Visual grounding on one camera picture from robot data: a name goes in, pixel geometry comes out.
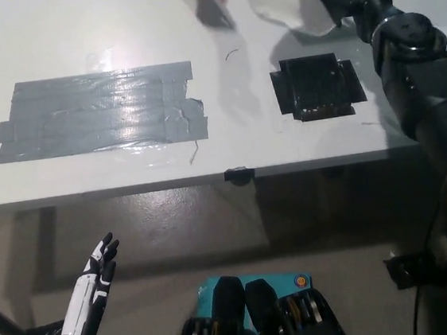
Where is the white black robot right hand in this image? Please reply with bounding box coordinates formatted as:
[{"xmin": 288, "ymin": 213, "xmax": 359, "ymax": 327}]
[{"xmin": 319, "ymin": 0, "xmax": 401, "ymax": 50}]

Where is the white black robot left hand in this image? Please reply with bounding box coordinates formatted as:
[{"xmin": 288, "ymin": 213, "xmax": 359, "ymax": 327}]
[{"xmin": 49, "ymin": 231, "xmax": 130, "ymax": 335}]

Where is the black robot body teal top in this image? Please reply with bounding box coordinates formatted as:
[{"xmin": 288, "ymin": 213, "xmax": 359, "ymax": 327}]
[{"xmin": 167, "ymin": 263, "xmax": 348, "ymax": 335}]

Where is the black tape square patch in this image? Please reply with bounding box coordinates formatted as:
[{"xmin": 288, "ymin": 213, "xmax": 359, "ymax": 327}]
[{"xmin": 267, "ymin": 50, "xmax": 370, "ymax": 125}]

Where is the black clamp on table edge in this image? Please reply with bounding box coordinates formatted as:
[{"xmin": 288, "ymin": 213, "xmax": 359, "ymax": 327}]
[{"xmin": 222, "ymin": 164, "xmax": 257, "ymax": 188}]

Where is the grey duct tape patch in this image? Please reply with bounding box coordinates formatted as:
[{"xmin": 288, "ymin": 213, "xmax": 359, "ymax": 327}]
[{"xmin": 0, "ymin": 59, "xmax": 212, "ymax": 165}]

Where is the thin black cable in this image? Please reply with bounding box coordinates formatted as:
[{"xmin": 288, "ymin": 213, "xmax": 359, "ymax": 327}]
[{"xmin": 401, "ymin": 208, "xmax": 447, "ymax": 335}]

